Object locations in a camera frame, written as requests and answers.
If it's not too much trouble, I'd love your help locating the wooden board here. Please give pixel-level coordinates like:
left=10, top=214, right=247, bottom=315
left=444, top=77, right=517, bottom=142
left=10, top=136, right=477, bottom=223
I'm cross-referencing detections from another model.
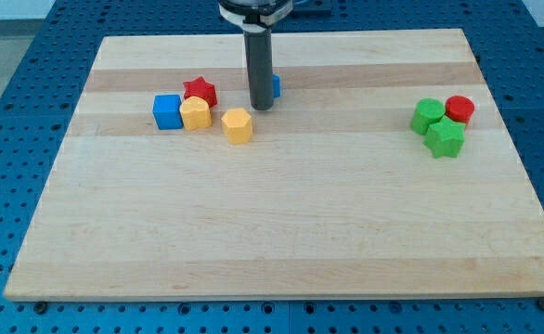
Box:
left=5, top=29, right=544, bottom=302

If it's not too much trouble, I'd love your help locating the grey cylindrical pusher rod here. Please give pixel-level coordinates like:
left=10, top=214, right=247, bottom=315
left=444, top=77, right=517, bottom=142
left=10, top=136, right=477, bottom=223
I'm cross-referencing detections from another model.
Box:
left=243, top=28, right=274, bottom=110

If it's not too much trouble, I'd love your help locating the yellow hexagon block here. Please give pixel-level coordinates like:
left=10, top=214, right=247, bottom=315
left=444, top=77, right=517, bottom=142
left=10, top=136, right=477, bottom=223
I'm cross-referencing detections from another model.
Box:
left=222, top=108, right=253, bottom=145

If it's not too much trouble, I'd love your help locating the red star block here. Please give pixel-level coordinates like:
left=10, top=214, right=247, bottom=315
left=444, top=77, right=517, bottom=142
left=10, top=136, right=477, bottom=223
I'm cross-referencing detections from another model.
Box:
left=183, top=76, right=218, bottom=107

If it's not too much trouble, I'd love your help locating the blue cube block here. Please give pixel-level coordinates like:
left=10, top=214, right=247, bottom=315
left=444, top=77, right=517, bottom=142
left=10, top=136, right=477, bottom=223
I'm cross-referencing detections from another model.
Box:
left=152, top=95, right=183, bottom=130

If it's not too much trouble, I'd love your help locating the yellow heart block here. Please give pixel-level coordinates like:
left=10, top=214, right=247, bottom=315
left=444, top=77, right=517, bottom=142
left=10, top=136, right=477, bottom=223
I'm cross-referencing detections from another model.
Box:
left=179, top=96, right=212, bottom=130

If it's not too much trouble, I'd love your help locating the green star block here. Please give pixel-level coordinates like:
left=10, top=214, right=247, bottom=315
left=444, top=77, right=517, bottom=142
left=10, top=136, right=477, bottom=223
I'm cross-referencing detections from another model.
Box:
left=423, top=116, right=466, bottom=159

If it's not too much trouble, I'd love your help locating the red cylinder block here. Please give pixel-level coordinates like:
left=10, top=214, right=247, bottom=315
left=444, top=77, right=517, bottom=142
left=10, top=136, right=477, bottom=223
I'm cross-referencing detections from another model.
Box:
left=445, top=96, right=475, bottom=125

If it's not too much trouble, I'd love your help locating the robot arm flange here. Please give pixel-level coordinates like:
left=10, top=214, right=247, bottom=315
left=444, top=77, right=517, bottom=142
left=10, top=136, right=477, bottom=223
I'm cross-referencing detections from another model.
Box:
left=218, top=0, right=293, bottom=30

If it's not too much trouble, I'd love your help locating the green cylinder block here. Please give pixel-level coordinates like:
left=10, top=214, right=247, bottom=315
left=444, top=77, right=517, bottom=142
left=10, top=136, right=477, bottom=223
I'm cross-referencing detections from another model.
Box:
left=410, top=97, right=446, bottom=135

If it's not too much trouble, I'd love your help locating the blue triangle block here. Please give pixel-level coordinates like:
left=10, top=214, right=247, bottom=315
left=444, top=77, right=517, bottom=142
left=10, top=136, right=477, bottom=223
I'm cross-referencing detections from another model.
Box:
left=273, top=74, right=281, bottom=98

